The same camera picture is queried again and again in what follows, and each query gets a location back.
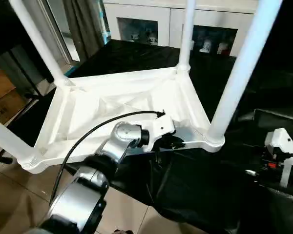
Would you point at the black left robot foot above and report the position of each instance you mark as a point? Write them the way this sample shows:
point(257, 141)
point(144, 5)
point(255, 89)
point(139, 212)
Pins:
point(122, 231)

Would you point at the black table mat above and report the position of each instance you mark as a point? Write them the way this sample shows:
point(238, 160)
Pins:
point(234, 185)

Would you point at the grey curtain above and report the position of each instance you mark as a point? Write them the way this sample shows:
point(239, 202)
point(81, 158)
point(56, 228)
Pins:
point(85, 24)

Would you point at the white display cabinet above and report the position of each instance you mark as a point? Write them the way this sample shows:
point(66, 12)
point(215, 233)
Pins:
point(156, 14)

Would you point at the teal patterned cloth strip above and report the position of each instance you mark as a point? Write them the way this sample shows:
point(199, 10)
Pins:
point(105, 22)

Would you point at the white plastic table leg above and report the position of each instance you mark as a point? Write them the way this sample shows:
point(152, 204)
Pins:
point(10, 139)
point(36, 41)
point(244, 73)
point(186, 34)

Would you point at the brown cardboard box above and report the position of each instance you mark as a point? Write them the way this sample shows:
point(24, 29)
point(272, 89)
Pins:
point(5, 97)

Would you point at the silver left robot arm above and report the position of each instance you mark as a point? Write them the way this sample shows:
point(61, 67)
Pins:
point(122, 141)

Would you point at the black cabinet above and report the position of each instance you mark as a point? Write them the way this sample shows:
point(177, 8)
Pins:
point(288, 29)

